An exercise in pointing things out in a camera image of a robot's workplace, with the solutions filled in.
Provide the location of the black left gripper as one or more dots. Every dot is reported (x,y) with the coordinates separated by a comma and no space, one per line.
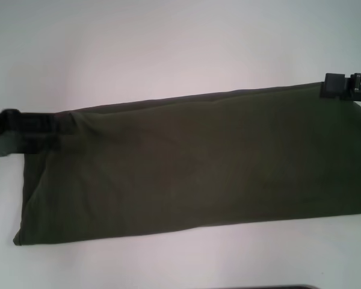
(4,132)

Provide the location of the dark green FREE t-shirt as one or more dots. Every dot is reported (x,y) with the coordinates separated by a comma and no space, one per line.
(198,156)

